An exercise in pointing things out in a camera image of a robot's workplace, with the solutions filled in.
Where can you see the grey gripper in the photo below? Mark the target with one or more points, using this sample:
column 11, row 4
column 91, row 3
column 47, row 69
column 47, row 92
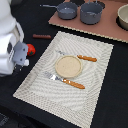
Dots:
column 20, row 57

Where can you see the brown toy sausage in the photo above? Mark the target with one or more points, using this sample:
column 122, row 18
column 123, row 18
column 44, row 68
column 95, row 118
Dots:
column 41, row 36

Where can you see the red toy tomato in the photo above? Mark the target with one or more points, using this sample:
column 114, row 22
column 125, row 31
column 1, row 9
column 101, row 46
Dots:
column 31, row 50

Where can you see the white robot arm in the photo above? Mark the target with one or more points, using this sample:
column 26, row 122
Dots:
column 13, row 51

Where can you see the grey frying pan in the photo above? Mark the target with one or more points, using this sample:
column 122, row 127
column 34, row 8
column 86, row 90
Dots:
column 66, row 10

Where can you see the round beige plate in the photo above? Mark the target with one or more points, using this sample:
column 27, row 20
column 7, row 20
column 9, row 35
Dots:
column 68, row 66

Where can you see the woven beige placemat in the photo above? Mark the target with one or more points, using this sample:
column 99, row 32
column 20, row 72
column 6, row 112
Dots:
column 74, row 99

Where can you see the grey cooking pot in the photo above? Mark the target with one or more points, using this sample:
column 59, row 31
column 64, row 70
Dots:
column 90, row 13

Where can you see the brown wooden board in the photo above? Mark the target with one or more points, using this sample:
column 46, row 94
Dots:
column 106, row 27

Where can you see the beige bowl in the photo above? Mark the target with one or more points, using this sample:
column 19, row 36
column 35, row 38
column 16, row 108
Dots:
column 123, row 16

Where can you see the fork with wooden handle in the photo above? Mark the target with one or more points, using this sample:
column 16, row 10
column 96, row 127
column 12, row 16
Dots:
column 69, row 82

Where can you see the knife with wooden handle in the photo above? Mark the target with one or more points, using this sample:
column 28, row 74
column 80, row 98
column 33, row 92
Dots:
column 79, row 56

